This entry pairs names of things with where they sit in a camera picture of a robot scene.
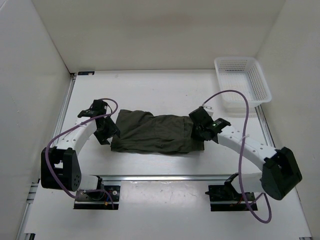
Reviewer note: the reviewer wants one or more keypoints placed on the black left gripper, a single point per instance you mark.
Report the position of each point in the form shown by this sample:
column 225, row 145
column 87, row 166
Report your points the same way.
column 113, row 130

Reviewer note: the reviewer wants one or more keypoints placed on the aluminium right side rail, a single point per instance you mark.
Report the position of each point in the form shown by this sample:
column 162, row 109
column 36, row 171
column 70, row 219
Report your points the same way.
column 264, row 126

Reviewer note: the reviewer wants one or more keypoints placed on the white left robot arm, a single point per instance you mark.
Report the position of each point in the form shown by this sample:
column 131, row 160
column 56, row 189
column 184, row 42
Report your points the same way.
column 60, row 168

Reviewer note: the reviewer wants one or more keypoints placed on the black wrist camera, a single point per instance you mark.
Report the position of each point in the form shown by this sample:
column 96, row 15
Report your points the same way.
column 98, row 107
column 200, row 117

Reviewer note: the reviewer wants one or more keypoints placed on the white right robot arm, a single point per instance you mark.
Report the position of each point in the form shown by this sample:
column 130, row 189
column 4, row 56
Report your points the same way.
column 279, row 171

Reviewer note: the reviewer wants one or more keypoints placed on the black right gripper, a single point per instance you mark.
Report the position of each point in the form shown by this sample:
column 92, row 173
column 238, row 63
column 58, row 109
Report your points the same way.
column 195, row 136

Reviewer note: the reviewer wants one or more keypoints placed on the aluminium left side rail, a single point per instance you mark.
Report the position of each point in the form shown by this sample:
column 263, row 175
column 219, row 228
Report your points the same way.
column 21, row 235

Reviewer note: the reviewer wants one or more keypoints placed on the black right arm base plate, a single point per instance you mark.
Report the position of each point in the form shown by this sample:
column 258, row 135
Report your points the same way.
column 224, row 200

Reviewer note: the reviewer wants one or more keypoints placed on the white perforated plastic basket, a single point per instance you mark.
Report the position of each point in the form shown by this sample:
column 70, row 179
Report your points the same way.
column 243, row 74

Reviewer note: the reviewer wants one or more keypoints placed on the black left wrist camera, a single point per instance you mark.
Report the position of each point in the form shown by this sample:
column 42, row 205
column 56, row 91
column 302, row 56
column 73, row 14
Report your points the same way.
column 98, row 107

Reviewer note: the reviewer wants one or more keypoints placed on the aluminium front table rail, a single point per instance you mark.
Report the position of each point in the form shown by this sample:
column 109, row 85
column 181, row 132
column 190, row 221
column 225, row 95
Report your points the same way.
column 160, row 178

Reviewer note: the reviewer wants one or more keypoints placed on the olive green shorts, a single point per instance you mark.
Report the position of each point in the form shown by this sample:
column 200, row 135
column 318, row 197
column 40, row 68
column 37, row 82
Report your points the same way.
column 143, row 133

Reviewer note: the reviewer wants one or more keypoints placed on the blue corner label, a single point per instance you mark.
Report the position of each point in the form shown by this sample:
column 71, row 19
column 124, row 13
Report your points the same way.
column 86, row 73

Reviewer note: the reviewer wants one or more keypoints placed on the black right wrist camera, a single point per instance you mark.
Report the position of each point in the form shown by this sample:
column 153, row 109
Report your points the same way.
column 200, row 117

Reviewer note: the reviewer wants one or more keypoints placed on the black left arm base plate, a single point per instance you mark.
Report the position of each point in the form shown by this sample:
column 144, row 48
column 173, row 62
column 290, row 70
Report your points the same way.
column 98, row 200

